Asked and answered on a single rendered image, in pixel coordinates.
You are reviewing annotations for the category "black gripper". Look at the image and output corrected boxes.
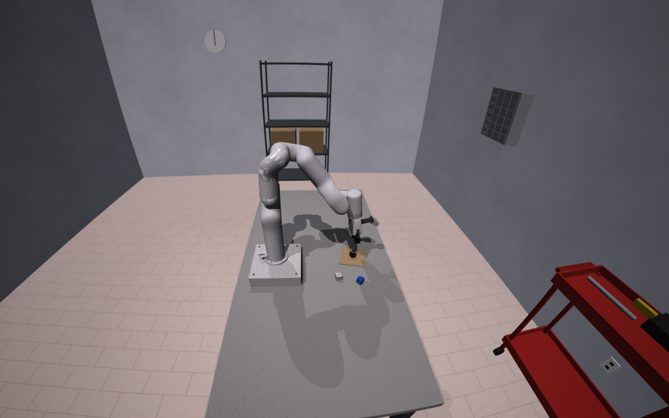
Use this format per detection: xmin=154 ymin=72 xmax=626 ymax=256
xmin=348 ymin=217 xmax=362 ymax=244

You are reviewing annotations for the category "tan mat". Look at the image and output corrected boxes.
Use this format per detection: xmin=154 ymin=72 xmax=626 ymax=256
xmin=339 ymin=247 xmax=365 ymax=267

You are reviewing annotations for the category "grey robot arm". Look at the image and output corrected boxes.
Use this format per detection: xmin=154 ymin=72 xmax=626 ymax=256
xmin=258 ymin=142 xmax=362 ymax=265

